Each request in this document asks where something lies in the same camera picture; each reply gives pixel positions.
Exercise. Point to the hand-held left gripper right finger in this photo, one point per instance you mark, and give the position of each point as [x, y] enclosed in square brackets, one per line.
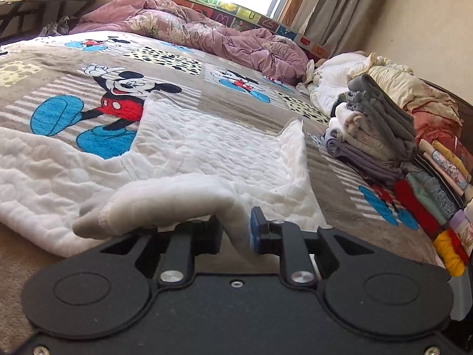
[254, 229]

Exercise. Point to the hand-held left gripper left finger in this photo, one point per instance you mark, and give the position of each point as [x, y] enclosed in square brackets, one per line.
[207, 236]

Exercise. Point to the white quilted garment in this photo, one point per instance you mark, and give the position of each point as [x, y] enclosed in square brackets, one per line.
[192, 155]

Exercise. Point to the stack of folded grey clothes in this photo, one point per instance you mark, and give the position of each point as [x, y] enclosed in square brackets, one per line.
[377, 129]

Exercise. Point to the row of folded colourful clothes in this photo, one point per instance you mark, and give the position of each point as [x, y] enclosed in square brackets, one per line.
[439, 199]

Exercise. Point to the orange pink blanket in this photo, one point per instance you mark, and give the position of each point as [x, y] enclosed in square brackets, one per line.
[436, 125]

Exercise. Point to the purple floral duvet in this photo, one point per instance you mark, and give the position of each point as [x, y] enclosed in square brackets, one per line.
[184, 26]

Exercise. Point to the cream quilt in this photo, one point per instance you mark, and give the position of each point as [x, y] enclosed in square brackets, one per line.
[406, 81]

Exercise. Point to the cartoon printed brown blanket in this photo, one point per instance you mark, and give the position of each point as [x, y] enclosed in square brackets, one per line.
[48, 77]

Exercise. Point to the colourful alphabet foam mat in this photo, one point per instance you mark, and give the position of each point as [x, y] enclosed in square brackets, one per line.
[221, 5]

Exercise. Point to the grey striped curtain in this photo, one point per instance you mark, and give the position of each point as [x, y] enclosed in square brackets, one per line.
[332, 3]

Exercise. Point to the grey cloth heap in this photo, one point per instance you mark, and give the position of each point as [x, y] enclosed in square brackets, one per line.
[55, 27]

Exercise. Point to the dark desk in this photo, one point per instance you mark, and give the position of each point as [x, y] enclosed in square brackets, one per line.
[44, 7]

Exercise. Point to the dark bed frame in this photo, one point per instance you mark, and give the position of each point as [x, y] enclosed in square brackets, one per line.
[451, 98]

